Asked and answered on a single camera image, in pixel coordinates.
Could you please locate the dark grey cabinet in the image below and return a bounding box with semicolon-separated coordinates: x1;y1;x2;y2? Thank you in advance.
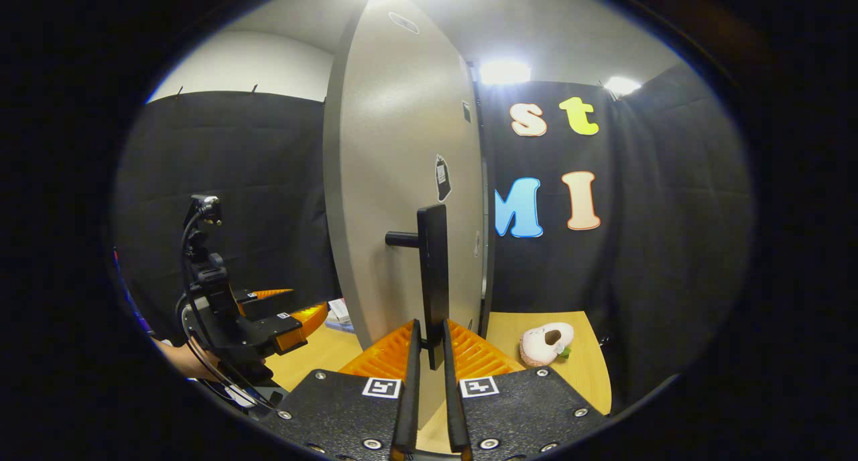
469;59;498;338

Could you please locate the ceiling light panel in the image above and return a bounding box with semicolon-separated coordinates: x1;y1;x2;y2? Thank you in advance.
603;76;642;97
479;60;532;86

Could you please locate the grey cabinet door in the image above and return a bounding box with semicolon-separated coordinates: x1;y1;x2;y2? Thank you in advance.
323;0;489;430

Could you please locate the black cabinet door handle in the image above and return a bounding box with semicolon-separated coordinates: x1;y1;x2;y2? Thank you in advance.
385;204;450;371

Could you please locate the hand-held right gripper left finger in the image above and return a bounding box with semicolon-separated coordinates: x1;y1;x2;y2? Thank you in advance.
258;319;423;461

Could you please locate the small stack of booklets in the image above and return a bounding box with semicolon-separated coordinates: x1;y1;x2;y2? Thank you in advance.
325;298;354;333

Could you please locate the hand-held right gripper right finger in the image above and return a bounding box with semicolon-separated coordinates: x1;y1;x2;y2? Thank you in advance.
442;319;607;461

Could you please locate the pink plush peach toy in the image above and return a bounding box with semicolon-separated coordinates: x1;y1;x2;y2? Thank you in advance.
519;322;575;369

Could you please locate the black backdrop cloth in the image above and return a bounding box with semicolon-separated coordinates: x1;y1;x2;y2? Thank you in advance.
114;62;755;408

